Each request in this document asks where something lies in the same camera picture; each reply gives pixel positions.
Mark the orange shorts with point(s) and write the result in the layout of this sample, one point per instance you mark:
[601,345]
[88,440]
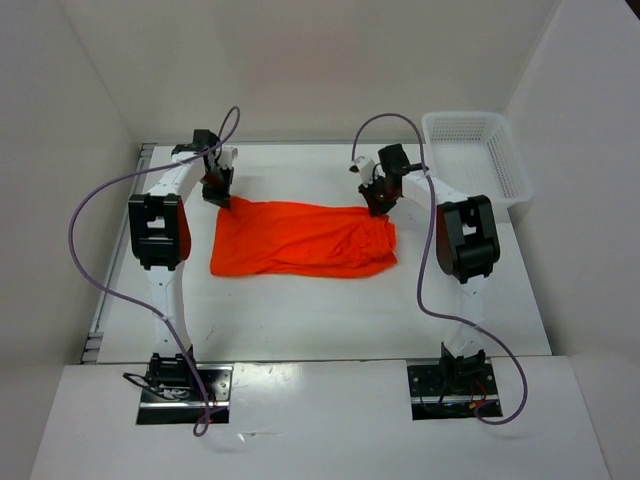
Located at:
[292,238]

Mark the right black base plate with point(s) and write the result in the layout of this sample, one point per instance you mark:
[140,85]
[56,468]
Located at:
[433,399]

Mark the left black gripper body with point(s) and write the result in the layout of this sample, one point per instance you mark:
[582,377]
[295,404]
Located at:
[220,179]

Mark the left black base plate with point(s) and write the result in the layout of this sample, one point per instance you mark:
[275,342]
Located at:
[178,403]

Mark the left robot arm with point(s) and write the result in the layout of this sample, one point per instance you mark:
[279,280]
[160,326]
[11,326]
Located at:
[161,242]

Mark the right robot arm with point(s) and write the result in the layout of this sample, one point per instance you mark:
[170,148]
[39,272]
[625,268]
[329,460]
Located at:
[463,235]

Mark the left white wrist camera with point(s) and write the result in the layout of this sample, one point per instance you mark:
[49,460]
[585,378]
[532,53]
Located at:
[224,157]

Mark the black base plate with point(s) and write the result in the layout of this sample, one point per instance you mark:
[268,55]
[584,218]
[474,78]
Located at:
[178,403]
[433,399]

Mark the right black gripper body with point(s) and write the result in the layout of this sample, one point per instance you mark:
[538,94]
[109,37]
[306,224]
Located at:
[378,189]

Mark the white plastic basket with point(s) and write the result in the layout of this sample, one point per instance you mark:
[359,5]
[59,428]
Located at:
[474,152]

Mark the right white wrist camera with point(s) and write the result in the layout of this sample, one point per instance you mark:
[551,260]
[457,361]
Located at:
[365,168]

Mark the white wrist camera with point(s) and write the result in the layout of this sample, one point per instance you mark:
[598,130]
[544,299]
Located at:
[365,168]
[224,157]

